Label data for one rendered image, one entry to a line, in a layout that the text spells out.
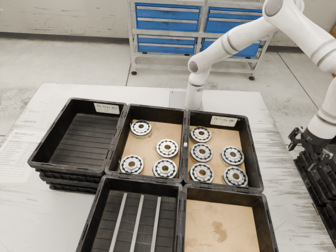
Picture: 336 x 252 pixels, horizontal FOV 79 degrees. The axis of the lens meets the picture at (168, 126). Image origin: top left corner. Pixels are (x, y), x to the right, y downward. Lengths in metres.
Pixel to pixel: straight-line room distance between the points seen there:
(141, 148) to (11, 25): 3.61
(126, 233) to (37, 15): 3.61
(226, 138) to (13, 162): 1.08
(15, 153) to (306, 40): 1.34
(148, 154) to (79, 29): 3.11
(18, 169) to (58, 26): 2.98
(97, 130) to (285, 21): 0.89
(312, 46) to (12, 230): 1.23
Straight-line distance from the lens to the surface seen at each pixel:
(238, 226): 0.88
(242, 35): 0.88
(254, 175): 0.91
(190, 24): 2.63
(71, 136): 1.10
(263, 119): 1.47
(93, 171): 0.83
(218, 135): 1.07
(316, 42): 0.72
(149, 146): 0.98
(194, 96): 1.14
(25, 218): 1.11
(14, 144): 1.38
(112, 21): 3.62
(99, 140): 1.04
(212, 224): 0.85
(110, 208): 0.86
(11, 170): 1.27
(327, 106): 0.72
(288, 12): 0.76
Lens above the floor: 1.62
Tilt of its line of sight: 48 degrees down
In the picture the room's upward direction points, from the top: 4 degrees clockwise
